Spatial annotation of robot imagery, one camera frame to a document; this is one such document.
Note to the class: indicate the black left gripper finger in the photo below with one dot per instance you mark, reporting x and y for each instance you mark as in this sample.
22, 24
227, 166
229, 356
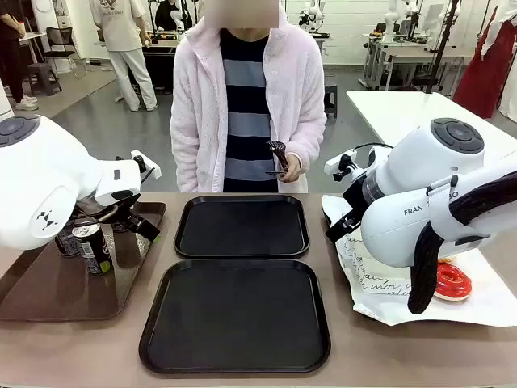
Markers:
121, 227
144, 228

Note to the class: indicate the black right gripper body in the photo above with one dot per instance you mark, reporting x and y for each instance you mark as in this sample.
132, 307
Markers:
353, 194

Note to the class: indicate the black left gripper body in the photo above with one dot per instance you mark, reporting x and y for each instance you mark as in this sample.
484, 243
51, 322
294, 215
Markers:
97, 208

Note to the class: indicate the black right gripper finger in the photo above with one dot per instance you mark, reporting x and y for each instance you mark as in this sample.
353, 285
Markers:
341, 229
351, 214

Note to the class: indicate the black green drink can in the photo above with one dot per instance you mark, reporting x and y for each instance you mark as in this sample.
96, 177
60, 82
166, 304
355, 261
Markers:
93, 248

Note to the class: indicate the dark brown serving tongs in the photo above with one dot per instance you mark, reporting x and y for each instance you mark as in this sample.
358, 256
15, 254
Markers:
278, 151

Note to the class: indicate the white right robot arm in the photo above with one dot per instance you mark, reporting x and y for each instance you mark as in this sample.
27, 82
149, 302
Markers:
404, 161

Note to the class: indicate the person's right forearm pink sleeve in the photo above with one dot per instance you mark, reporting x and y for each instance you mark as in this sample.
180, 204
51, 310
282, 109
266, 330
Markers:
183, 153

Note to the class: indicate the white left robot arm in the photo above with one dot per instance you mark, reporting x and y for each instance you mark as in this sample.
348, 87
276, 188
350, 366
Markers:
40, 169

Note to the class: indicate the person's left forearm pink sleeve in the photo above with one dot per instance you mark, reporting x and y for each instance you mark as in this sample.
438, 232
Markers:
309, 133

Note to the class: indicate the person's left hand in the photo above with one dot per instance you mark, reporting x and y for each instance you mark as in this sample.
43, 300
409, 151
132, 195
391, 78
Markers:
292, 169

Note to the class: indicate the white printed paper bag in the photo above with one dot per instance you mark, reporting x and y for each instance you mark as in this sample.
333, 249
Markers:
373, 283

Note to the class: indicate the brown plastic tray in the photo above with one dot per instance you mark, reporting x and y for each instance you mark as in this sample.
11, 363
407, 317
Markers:
60, 291

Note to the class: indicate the black stool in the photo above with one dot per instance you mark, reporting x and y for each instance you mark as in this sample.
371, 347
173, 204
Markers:
330, 99

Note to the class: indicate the black plastic tray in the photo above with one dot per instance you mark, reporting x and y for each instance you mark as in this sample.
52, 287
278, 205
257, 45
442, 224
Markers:
236, 319
242, 228

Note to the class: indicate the white table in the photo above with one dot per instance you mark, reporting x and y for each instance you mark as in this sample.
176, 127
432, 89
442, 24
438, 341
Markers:
404, 109

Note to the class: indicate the pale frosted donut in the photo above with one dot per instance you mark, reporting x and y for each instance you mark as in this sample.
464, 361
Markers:
449, 260

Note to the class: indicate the red glazed donut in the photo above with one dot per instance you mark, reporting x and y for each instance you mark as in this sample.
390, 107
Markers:
462, 289

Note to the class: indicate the person in pink fleece jacket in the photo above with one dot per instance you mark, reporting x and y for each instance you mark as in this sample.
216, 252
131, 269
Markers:
246, 105

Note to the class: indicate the dark plastic stool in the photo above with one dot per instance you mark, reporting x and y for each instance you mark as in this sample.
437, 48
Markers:
42, 77

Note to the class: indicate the grey lab table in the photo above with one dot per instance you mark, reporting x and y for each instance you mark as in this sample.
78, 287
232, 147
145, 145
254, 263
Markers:
404, 60

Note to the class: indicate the black cabinet table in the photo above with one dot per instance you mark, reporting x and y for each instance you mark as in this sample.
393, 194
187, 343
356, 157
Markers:
161, 60

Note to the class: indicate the bystander in white clothes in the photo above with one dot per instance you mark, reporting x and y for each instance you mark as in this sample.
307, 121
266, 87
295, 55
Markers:
125, 48

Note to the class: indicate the black office chair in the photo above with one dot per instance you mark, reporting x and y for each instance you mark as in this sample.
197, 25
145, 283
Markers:
60, 44

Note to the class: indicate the black tripod pole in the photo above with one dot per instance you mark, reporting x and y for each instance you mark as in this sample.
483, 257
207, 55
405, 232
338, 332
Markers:
442, 48

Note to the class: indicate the bystander in black clothes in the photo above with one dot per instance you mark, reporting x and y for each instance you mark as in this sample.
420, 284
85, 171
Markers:
11, 52

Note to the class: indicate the tall white background robot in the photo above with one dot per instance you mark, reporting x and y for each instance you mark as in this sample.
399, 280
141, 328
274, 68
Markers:
391, 20

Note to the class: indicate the red dress on mannequin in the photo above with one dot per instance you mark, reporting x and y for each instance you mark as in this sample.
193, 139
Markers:
484, 68

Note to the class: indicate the small white background robot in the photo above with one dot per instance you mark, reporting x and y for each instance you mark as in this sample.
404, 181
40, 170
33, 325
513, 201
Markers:
312, 16

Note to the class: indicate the seated person in black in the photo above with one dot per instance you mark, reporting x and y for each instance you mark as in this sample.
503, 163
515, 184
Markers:
167, 14

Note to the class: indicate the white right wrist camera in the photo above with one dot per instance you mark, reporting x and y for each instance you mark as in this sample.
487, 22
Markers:
339, 163

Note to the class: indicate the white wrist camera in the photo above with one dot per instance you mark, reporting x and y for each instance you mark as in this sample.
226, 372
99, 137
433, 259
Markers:
339, 163
146, 163

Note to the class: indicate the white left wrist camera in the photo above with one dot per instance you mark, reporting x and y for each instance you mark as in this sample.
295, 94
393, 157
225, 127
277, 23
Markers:
146, 163

